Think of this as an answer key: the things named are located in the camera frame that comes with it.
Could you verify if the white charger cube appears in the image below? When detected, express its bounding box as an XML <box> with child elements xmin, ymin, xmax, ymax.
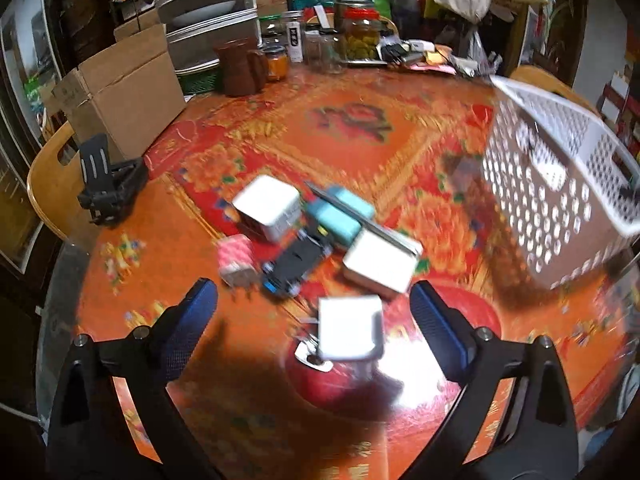
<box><xmin>232</xmin><ymin>174</ymin><xmax>302</xmax><ymax>244</ymax></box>

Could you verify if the thin silver metal plate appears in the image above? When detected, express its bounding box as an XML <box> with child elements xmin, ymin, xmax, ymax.
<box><xmin>305</xmin><ymin>181</ymin><xmax>422</xmax><ymax>258</ymax></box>

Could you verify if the black toy car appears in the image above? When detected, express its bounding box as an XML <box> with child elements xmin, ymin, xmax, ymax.
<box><xmin>262</xmin><ymin>226</ymin><xmax>333</xmax><ymax>299</ymax></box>

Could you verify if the orange sauce jar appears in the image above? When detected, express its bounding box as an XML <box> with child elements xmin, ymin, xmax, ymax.
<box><xmin>262</xmin><ymin>44</ymin><xmax>290</xmax><ymax>82</ymax></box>

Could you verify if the wooden chair right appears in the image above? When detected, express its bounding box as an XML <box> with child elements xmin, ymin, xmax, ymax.
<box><xmin>510</xmin><ymin>65</ymin><xmax>600</xmax><ymax>116</ymax></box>

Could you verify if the pickle jar red lid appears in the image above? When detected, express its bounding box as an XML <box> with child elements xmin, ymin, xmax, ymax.
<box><xmin>342</xmin><ymin>8</ymin><xmax>381</xmax><ymax>61</ymax></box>

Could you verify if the wooden chair left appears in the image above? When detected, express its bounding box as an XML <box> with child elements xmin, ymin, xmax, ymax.
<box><xmin>27</xmin><ymin>122</ymin><xmax>100</xmax><ymax>252</ymax></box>

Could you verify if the empty glass jar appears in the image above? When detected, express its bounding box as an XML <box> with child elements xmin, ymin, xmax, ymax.
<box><xmin>319</xmin><ymin>28</ymin><xmax>345</xmax><ymax>75</ymax></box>

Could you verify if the light blue charger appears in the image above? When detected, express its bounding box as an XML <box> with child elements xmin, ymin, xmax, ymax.
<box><xmin>306</xmin><ymin>185</ymin><xmax>375</xmax><ymax>249</ymax></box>

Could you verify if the grey plastic drawer unit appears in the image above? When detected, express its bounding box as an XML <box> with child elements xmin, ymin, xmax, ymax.
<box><xmin>154</xmin><ymin>0</ymin><xmax>262</xmax><ymax>76</ymax></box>

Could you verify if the silver key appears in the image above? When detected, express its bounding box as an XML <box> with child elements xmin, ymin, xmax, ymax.
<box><xmin>294</xmin><ymin>336</ymin><xmax>333</xmax><ymax>373</ymax></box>

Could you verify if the black phone stand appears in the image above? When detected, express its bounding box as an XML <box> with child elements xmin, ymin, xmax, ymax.
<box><xmin>77</xmin><ymin>133</ymin><xmax>149</xmax><ymax>226</ymax></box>

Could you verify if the white perforated plastic basket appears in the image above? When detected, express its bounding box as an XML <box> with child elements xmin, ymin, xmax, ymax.
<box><xmin>482</xmin><ymin>76</ymin><xmax>639</xmax><ymax>289</ymax></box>

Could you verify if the cardboard box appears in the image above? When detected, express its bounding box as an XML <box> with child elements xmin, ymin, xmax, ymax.
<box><xmin>52</xmin><ymin>24</ymin><xmax>186</xmax><ymax>162</ymax></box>

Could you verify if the wooden chair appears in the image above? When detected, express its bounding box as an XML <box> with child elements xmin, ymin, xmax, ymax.
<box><xmin>510</xmin><ymin>65</ymin><xmax>600</xmax><ymax>116</ymax></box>
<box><xmin>27</xmin><ymin>122</ymin><xmax>100</xmax><ymax>252</ymax></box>

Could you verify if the pink polka dot charger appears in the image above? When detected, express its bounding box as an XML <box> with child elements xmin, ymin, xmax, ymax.
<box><xmin>217</xmin><ymin>234</ymin><xmax>258</xmax><ymax>288</ymax></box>

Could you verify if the white square charger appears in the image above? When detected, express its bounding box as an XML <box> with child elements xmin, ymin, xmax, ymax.
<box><xmin>343</xmin><ymin>230</ymin><xmax>423</xmax><ymax>300</ymax></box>

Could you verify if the brown ceramic mug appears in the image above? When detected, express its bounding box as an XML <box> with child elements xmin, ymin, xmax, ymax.
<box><xmin>215</xmin><ymin>38</ymin><xmax>268</xmax><ymax>98</ymax></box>

